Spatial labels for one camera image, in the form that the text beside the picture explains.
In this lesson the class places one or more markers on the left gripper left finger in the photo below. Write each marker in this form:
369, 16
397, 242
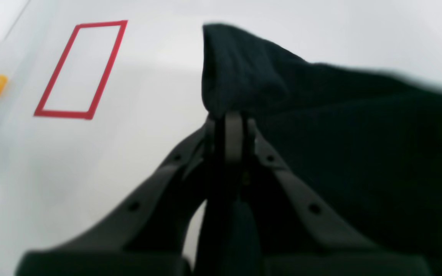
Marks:
145, 233

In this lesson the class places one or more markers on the black T-shirt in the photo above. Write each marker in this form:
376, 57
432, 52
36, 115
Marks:
370, 144

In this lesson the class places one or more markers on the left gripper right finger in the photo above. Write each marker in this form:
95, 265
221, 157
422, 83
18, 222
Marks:
331, 246

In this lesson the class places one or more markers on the red tape rectangle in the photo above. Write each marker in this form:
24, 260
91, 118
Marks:
79, 79

